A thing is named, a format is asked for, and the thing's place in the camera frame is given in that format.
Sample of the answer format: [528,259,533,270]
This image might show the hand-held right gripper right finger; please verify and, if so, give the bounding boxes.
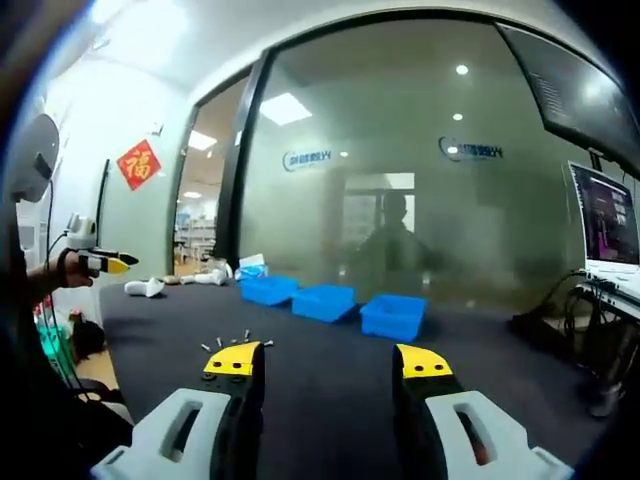
[391,342,576,480]

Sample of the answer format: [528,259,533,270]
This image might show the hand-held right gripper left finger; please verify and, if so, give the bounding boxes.
[91,341,266,480]

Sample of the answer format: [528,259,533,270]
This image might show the group of screws nuts washers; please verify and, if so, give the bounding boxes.
[200,328,275,352]

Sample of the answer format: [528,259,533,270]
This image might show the blue plastic bin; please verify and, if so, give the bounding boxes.
[240,274,300,306]
[359,293,428,342]
[292,284,357,324]

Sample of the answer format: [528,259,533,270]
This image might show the person's left hand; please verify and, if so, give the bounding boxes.
[59,248,101,289]

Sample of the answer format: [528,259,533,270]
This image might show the large white plastic object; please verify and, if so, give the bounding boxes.
[124,277,165,300]

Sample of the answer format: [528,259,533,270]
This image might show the black chair armrest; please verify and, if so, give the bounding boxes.
[74,379,126,406]

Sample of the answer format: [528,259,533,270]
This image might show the black bag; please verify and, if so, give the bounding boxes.
[74,322,106,359]

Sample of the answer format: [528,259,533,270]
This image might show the white worn device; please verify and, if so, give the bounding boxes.
[7,113,61,204]

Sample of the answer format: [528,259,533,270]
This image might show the green plastic crate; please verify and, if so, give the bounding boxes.
[34,299,76,366]

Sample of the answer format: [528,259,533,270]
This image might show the white curved plastic object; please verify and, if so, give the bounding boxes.
[194,269,229,287]

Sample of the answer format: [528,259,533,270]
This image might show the tissue pack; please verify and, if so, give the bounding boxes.
[234,253,269,281]

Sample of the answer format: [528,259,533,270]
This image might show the person's black clothing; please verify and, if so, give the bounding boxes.
[0,199,134,480]

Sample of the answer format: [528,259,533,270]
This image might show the white desk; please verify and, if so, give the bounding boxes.
[574,272,640,321]

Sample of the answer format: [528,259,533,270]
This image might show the blue logo sticker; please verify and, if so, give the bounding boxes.
[280,147,334,173]
[438,135,505,164]

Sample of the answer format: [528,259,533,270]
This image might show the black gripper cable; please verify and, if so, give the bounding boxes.
[47,228,71,261]

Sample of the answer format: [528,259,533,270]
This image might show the black door handle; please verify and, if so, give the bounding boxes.
[97,158,111,251]

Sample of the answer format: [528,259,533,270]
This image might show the black device cable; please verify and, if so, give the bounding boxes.
[44,174,56,266]

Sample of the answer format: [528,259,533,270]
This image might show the red paper wall decoration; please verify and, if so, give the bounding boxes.
[116,138,163,192]

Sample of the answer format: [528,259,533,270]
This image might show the black door frame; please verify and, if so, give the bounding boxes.
[214,49,279,274]

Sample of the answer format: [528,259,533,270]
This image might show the large black wall screen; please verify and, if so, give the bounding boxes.
[494,22,640,179]

